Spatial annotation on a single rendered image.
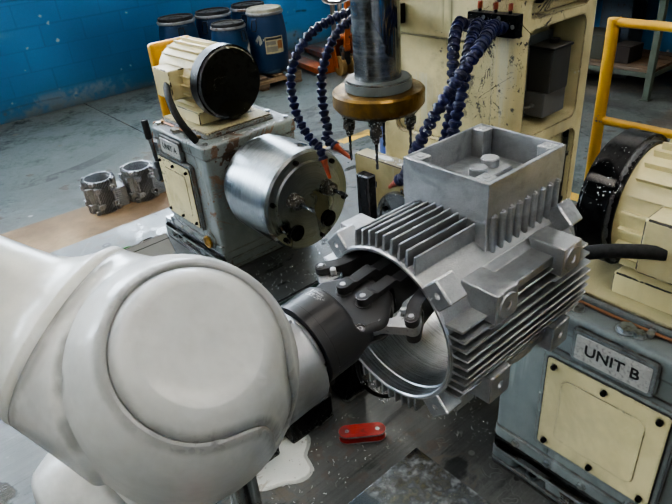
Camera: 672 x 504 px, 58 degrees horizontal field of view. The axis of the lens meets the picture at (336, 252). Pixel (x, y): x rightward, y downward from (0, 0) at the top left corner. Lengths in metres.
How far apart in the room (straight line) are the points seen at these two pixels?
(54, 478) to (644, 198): 0.69
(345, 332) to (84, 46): 6.40
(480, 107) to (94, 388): 1.13
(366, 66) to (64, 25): 5.70
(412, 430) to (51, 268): 0.93
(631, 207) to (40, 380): 0.71
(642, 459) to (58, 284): 0.78
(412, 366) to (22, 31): 6.18
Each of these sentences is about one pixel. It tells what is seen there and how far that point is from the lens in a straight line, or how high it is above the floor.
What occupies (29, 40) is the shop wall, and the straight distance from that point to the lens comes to 6.64.
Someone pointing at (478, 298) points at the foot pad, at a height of 1.37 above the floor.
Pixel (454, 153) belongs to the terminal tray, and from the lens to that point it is 0.64.
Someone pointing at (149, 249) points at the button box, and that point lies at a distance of 1.29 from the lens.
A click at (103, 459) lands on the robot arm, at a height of 1.48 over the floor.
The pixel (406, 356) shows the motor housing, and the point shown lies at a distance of 0.65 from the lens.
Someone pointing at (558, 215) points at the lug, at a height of 1.38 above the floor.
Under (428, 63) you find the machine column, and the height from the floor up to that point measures 1.34.
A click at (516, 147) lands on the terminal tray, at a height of 1.43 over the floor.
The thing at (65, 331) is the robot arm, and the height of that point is 1.51.
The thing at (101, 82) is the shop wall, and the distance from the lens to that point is 6.89.
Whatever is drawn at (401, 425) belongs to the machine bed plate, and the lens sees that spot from 1.18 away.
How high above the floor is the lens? 1.67
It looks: 31 degrees down
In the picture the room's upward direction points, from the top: 5 degrees counter-clockwise
